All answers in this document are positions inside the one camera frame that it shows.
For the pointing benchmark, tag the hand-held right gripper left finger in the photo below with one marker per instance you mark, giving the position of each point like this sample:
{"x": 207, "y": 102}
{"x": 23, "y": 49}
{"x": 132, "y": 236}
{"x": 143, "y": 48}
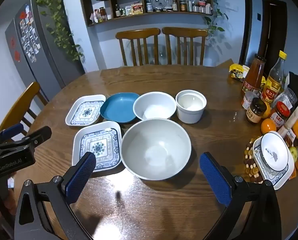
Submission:
{"x": 80, "y": 178}

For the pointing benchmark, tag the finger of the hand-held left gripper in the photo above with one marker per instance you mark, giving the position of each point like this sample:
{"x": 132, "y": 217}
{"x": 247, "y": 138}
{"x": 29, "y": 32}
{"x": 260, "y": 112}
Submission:
{"x": 12, "y": 130}
{"x": 38, "y": 135}

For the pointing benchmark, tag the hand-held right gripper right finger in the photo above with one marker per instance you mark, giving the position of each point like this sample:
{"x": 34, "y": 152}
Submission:
{"x": 214, "y": 182}

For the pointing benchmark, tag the large blue patterned square plate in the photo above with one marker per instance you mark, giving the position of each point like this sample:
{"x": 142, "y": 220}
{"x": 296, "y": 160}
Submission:
{"x": 99, "y": 142}

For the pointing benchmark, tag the small blue patterned square plate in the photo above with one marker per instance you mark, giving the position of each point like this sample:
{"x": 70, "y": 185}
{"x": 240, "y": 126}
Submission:
{"x": 85, "y": 110}

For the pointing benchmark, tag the large grey bowl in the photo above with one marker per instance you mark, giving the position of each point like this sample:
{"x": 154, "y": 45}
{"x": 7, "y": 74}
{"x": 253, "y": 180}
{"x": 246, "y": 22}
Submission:
{"x": 156, "y": 150}

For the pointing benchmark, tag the white ramekin cup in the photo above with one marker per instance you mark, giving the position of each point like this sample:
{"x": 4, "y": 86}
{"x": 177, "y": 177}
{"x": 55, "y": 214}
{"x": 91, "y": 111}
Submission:
{"x": 190, "y": 115}

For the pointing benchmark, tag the medium white bowl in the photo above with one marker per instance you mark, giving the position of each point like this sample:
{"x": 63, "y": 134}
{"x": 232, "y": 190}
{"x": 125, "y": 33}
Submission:
{"x": 154, "y": 105}

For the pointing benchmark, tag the wooden dining chair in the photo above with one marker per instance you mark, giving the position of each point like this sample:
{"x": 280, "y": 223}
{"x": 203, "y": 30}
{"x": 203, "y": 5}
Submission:
{"x": 137, "y": 33}
{"x": 21, "y": 105}
{"x": 185, "y": 32}

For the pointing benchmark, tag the wooden beaded trivet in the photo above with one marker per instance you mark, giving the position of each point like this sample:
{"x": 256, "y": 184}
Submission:
{"x": 250, "y": 165}

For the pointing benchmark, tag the white bowl with dark rim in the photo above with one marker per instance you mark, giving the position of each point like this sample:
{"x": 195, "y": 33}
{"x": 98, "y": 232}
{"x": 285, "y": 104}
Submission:
{"x": 274, "y": 152}

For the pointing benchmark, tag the brown paste jar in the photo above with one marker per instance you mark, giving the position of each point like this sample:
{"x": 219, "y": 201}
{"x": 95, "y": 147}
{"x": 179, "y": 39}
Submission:
{"x": 255, "y": 112}

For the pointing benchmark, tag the grey refrigerator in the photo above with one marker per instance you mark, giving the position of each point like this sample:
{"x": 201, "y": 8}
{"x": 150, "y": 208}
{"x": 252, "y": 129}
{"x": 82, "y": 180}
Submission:
{"x": 48, "y": 52}

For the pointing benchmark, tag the green apple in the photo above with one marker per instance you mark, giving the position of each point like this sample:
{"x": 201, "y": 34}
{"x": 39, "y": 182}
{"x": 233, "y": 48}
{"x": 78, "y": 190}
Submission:
{"x": 293, "y": 153}

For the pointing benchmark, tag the small white labelled jar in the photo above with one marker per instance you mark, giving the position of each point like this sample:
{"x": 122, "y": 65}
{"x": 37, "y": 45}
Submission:
{"x": 248, "y": 100}

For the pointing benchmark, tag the red lidded sauce jar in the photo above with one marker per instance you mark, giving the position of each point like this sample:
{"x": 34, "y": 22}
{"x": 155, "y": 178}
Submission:
{"x": 279, "y": 116}

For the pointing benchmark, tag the group of fridge photo magnets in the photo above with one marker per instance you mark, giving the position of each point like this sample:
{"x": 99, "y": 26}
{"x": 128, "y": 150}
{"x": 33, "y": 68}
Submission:
{"x": 28, "y": 35}

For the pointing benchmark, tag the yellow snack packet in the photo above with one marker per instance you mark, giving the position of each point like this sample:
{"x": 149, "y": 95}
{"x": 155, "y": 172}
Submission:
{"x": 236, "y": 73}

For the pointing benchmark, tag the yellow capped vinegar bottle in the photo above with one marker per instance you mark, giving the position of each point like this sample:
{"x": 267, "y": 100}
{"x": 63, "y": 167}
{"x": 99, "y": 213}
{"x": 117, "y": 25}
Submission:
{"x": 273, "y": 85}

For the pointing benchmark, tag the trailing green plant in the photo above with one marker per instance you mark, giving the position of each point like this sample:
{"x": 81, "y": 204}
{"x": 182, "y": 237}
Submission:
{"x": 215, "y": 17}
{"x": 56, "y": 17}

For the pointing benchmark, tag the dark wooden door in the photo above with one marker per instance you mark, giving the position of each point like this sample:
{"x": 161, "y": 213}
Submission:
{"x": 274, "y": 35}

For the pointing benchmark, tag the row of condiment jars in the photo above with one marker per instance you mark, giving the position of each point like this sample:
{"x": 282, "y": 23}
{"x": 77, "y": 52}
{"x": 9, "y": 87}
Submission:
{"x": 136, "y": 8}

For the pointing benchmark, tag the wooden wall shelf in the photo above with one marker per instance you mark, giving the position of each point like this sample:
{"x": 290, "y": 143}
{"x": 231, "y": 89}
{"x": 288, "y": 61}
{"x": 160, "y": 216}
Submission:
{"x": 139, "y": 17}

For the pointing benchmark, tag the black wall switch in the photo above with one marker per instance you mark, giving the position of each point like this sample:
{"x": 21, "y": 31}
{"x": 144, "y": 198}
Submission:
{"x": 259, "y": 17}

